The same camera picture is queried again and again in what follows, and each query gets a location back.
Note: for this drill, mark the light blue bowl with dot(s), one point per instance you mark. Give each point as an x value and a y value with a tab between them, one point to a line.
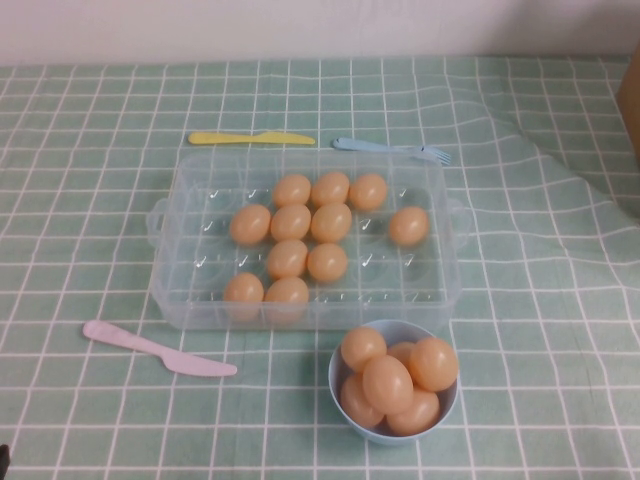
350	425

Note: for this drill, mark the clear plastic egg box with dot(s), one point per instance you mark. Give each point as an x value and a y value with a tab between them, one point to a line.
200	240

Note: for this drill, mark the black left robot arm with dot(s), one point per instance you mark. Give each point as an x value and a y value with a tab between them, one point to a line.
4	457

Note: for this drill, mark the yellow plastic knife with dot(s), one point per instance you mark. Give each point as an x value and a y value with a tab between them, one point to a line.
235	137

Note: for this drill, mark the brown cardboard box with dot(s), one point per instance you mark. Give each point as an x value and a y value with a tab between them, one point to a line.
631	105

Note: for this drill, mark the blue plastic fork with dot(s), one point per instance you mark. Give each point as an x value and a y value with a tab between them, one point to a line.
370	146

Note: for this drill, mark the green checked tablecloth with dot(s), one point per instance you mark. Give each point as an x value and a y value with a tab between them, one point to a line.
75	200

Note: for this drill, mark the pink plastic knife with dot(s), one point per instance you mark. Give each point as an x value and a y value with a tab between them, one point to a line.
150	350

